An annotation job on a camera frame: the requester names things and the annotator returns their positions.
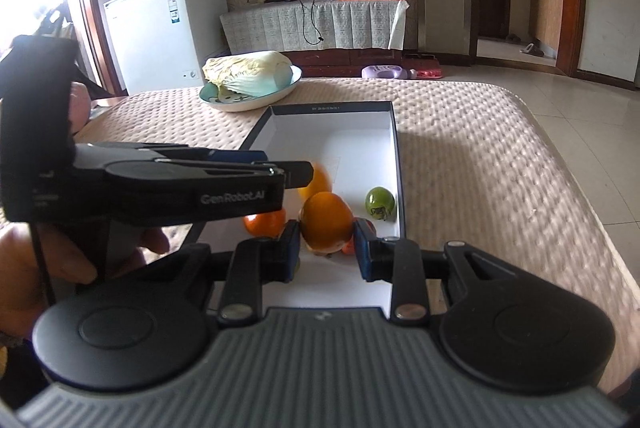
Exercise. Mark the light blue plate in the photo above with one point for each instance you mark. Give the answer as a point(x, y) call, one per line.
point(250, 104)

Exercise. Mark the white lace cloth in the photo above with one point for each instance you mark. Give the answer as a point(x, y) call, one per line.
point(265, 25)

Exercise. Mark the napa cabbage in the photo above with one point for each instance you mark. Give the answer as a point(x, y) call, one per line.
point(250, 70)

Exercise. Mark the grey cardboard box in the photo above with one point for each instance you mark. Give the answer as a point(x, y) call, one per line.
point(330, 132)

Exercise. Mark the person's left hand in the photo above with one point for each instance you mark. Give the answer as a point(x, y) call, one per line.
point(20, 273)

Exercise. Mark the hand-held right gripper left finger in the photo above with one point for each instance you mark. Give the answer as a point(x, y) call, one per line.
point(290, 253)

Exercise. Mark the yellow orange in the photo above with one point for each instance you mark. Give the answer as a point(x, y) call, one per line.
point(325, 218)

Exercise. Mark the red tomato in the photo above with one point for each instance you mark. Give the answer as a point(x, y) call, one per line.
point(349, 246)

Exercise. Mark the wooden kitchen cabinet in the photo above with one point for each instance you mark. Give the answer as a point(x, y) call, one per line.
point(546, 15)

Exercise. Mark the pair of slippers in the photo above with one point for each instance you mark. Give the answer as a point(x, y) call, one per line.
point(532, 50)

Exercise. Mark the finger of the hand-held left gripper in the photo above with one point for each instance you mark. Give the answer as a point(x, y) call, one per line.
point(235, 156)
point(297, 174)

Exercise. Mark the green tomato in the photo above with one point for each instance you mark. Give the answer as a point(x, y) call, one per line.
point(379, 202)

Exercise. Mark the pink cushion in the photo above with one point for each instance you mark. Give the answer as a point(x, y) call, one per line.
point(80, 110)

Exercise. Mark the white chest freezer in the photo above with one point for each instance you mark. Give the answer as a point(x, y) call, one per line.
point(160, 32)

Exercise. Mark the red slippers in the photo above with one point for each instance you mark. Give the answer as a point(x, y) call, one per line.
point(425, 70)

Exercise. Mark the orange tangerine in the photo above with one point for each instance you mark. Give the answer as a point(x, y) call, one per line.
point(265, 224)
point(320, 182)

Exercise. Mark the wooden television cabinet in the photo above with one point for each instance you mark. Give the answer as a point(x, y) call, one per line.
point(340, 60)

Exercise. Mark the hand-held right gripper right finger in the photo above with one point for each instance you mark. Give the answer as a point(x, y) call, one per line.
point(366, 253)

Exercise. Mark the purple plastic toy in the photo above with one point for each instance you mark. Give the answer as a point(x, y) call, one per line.
point(385, 71)

